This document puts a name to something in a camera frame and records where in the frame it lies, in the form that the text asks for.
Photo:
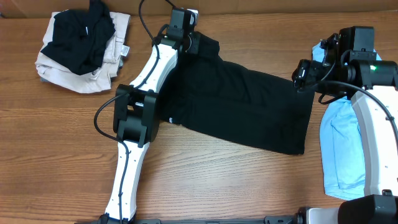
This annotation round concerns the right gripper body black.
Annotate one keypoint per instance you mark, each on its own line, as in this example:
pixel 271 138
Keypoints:
pixel 310 73

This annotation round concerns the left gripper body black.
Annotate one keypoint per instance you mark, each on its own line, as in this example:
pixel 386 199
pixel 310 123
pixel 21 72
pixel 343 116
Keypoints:
pixel 193 41

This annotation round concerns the black polo shirt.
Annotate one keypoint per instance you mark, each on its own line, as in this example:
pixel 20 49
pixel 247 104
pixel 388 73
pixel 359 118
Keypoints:
pixel 206 94

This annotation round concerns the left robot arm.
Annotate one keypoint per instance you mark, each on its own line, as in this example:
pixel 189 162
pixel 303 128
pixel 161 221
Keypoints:
pixel 136 117

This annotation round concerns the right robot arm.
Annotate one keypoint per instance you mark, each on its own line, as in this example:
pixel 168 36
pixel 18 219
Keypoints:
pixel 350 68

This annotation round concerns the light blue t-shirt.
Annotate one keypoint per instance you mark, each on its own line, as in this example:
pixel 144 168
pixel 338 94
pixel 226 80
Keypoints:
pixel 342 152

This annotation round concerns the folded black garment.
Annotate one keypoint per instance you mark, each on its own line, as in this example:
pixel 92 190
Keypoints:
pixel 79 38

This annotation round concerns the folded beige garment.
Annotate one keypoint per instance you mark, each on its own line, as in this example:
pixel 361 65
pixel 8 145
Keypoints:
pixel 98 80

